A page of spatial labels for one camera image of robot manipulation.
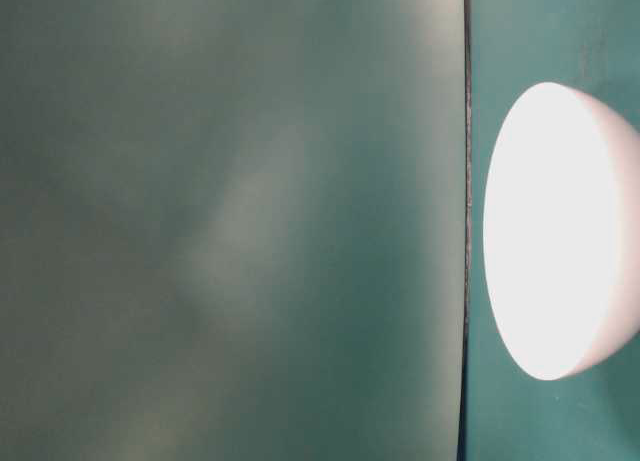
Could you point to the white plastic bowl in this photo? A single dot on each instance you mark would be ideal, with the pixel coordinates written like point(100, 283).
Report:
point(561, 231)

